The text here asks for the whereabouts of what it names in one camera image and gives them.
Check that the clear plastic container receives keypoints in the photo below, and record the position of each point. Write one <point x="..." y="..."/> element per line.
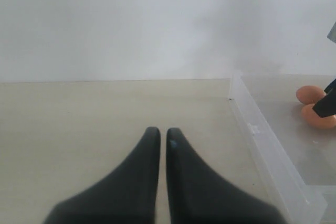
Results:
<point x="295" y="161"/>

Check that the brown egg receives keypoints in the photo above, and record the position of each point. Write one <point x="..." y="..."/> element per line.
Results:
<point x="310" y="94"/>
<point x="312" y="119"/>

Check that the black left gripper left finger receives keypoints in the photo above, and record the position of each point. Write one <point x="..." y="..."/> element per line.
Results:
<point x="126" y="195"/>

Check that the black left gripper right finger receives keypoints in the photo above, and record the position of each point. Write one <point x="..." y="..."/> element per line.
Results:
<point x="197" y="194"/>

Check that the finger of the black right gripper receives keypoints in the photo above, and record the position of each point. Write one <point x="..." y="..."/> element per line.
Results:
<point x="330" y="87"/>
<point x="326" y="107"/>

